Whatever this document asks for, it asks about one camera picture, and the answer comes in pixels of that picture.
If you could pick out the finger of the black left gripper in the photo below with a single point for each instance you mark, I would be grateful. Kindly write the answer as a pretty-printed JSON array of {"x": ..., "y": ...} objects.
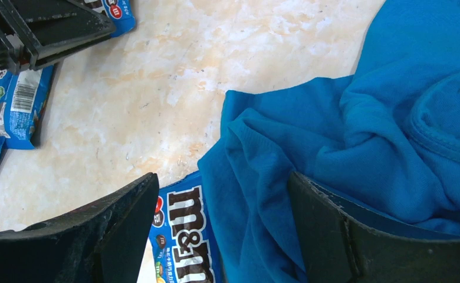
[{"x": 38, "y": 34}]

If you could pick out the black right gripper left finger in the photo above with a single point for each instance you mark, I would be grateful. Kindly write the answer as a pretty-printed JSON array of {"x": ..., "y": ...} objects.
[{"x": 102, "y": 241}]

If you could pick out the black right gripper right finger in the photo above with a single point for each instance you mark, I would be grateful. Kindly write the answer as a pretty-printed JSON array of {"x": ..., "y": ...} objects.
[{"x": 342, "y": 241}]

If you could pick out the blue candy bag back side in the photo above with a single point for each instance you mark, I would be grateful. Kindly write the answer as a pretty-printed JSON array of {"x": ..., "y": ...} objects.
[{"x": 24, "y": 106}]

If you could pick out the blue cloth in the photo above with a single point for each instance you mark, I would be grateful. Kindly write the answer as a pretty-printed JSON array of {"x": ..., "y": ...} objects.
[{"x": 387, "y": 136}]

